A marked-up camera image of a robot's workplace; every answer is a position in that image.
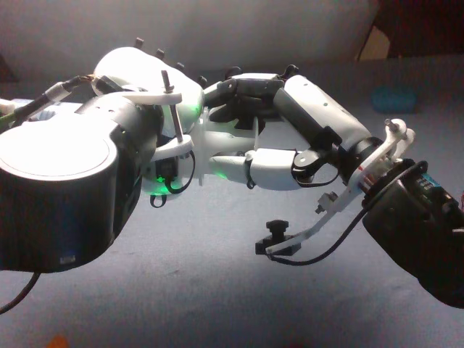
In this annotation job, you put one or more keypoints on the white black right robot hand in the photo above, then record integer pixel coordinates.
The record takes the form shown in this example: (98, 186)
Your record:
(326, 108)

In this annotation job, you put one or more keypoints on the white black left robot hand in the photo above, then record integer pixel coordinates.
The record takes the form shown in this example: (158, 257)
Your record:
(145, 72)

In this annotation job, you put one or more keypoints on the blue round disc block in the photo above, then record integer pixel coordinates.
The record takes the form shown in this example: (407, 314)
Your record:
(393, 99)

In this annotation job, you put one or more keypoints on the tan cardboard box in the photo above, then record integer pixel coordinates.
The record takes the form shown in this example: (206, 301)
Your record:
(377, 45)

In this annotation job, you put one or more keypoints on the grey table cloth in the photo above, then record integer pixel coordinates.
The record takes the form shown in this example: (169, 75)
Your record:
(217, 290)

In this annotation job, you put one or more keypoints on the orange triangle block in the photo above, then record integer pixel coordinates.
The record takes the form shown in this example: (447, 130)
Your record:
(58, 342)

